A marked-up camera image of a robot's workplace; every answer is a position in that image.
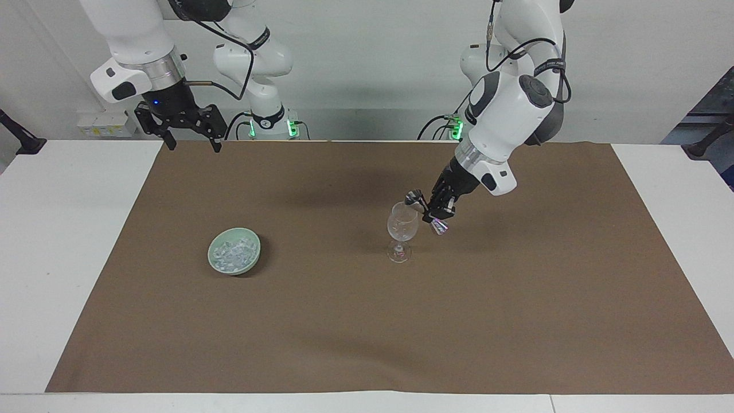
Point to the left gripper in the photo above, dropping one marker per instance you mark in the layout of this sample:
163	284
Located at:
459	179

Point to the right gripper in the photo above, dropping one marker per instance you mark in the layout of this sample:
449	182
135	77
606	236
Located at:
171	103

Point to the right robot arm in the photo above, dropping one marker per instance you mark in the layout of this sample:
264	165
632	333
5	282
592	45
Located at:
137	34

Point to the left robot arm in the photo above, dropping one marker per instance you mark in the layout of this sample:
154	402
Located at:
504	115

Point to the clear wine glass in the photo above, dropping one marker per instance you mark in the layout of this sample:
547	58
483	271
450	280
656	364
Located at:
401	229

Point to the clear ice cubes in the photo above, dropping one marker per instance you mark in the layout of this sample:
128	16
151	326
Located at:
232	251

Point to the pale green bowl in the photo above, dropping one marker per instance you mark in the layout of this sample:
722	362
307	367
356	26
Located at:
221	261

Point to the black stand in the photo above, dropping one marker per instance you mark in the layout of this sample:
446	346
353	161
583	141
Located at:
23	140
705	144

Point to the white wall socket box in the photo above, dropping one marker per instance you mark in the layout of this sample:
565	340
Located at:
103	124

